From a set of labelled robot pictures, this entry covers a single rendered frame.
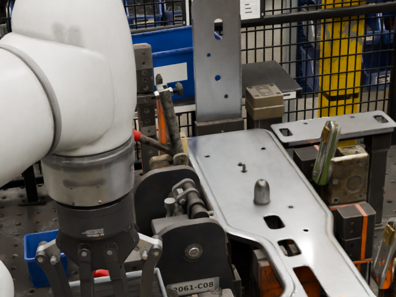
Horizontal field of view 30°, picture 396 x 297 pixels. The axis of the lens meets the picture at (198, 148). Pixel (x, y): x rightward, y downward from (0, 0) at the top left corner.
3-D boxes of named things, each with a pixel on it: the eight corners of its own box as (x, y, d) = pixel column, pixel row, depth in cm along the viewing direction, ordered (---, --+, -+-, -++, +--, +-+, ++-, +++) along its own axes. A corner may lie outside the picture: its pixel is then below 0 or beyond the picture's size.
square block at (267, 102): (283, 220, 195) (284, 94, 178) (253, 224, 193) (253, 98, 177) (273, 204, 202) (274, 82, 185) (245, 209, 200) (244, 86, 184)
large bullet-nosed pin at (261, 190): (271, 210, 146) (271, 181, 143) (256, 213, 145) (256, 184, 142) (267, 202, 149) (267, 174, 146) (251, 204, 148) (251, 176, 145)
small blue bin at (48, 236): (72, 284, 174) (68, 253, 170) (29, 291, 172) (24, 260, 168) (69, 258, 183) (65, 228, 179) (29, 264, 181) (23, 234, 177)
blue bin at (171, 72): (228, 89, 190) (227, 41, 184) (113, 111, 181) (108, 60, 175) (205, 68, 203) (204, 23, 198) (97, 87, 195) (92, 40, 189)
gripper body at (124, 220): (42, 210, 69) (55, 290, 73) (133, 205, 69) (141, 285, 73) (53, 171, 76) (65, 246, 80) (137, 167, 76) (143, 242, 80)
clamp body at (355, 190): (370, 293, 167) (382, 157, 151) (322, 302, 165) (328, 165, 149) (355, 269, 175) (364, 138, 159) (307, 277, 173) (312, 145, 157)
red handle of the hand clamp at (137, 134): (186, 155, 150) (118, 126, 144) (181, 164, 151) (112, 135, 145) (182, 147, 154) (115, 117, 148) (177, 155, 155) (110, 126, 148)
